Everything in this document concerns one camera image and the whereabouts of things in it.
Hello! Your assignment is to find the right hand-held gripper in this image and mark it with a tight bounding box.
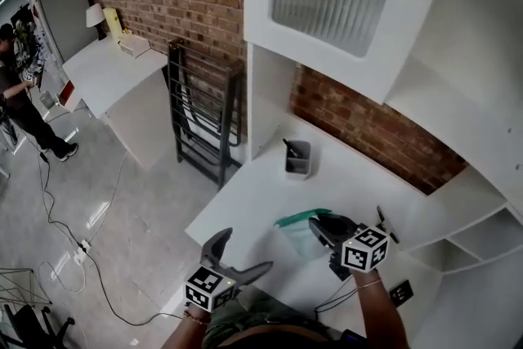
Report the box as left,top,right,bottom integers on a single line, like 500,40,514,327
307,214,391,282

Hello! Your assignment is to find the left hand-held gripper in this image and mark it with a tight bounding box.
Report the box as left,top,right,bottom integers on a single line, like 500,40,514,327
184,227,275,314

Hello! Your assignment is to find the clear green zipper pouch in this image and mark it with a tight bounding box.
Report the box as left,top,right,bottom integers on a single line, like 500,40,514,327
273,208,341,259

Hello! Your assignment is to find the person's right forearm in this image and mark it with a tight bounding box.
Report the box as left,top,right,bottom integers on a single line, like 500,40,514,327
351,268,411,349

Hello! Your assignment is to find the person's left forearm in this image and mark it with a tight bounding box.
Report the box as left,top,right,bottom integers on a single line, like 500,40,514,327
161,306,214,349

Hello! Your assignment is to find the person's green shirt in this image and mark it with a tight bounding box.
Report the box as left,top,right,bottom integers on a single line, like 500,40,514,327
201,284,333,349

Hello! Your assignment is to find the grey pen holder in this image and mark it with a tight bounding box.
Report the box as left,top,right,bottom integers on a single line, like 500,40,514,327
284,140,312,181

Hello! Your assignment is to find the black pen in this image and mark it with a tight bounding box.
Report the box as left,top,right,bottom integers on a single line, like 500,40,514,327
282,138,304,159

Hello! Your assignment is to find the white open shelf unit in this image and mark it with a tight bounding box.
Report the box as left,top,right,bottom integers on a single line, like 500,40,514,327
406,165,523,279

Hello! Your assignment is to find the white power strip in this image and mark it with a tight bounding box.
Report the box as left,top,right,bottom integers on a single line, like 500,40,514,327
73,239,92,264

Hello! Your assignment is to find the black metal rack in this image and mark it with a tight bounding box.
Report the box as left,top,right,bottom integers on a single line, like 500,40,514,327
166,37,243,190

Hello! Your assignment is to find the black office chair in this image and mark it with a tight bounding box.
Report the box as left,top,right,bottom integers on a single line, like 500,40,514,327
0,303,77,349

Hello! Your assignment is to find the white desk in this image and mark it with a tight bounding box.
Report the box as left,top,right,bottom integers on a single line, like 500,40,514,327
60,34,173,172

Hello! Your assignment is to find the white cabinet with glass door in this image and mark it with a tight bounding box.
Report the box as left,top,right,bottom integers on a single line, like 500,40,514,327
243,0,523,226

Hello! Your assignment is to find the red and white box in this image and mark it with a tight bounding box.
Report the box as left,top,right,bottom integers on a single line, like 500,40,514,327
58,79,78,106

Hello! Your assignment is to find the yellow box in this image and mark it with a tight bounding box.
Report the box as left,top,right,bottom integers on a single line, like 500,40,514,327
102,7,123,43

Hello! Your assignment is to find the white table lamp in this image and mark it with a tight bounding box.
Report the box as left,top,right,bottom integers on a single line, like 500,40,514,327
85,3,109,42

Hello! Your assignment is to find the grey partition board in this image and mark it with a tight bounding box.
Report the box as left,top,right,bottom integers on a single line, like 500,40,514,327
38,0,94,63

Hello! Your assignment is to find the gold bracelet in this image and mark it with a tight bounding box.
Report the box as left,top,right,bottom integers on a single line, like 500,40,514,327
182,309,210,326
355,277,383,292

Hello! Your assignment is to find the thin black socket cable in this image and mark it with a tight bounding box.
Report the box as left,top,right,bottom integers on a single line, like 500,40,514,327
315,284,360,315

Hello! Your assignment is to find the black wall socket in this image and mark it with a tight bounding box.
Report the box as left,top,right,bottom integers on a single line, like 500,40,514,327
389,279,414,306

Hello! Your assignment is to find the white floor cable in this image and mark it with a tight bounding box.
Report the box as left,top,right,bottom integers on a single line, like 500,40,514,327
38,153,128,294

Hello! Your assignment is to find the black floor cable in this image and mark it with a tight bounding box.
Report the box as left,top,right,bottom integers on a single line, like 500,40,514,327
37,150,186,327

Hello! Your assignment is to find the wire frame rack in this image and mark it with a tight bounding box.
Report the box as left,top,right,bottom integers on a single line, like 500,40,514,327
0,266,53,306

